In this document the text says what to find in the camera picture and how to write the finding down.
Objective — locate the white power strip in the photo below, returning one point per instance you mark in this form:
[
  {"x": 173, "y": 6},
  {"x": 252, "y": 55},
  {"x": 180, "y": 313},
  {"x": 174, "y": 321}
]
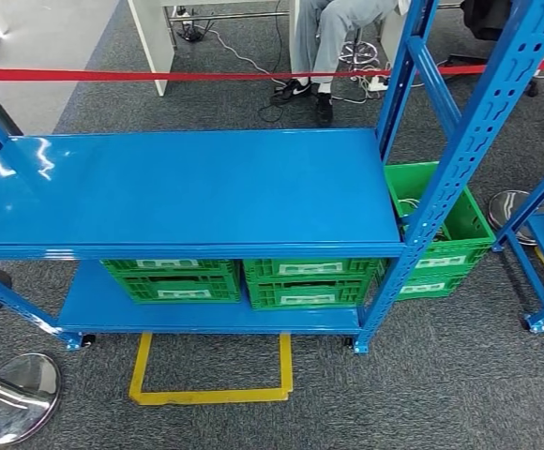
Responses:
[{"x": 378, "y": 84}]

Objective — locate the chrome chair base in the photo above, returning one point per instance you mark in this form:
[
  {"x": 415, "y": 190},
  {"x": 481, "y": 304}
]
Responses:
[{"x": 357, "y": 53}]

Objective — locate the person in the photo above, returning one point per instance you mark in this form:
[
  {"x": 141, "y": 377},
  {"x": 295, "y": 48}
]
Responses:
[{"x": 333, "y": 31}]

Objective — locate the red barrier belt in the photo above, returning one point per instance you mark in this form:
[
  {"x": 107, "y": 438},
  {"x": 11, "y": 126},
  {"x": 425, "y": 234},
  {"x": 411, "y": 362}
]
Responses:
[{"x": 159, "y": 76}]

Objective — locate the white desk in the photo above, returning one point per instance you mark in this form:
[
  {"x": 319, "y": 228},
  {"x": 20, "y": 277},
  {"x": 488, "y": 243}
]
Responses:
[{"x": 155, "y": 43}]

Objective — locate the chrome stanchion base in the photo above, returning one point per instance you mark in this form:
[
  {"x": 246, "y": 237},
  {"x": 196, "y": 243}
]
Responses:
[{"x": 506, "y": 208}]

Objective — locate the black office chair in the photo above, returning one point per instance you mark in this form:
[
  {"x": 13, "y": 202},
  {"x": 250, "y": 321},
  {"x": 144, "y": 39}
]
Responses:
[{"x": 488, "y": 15}]

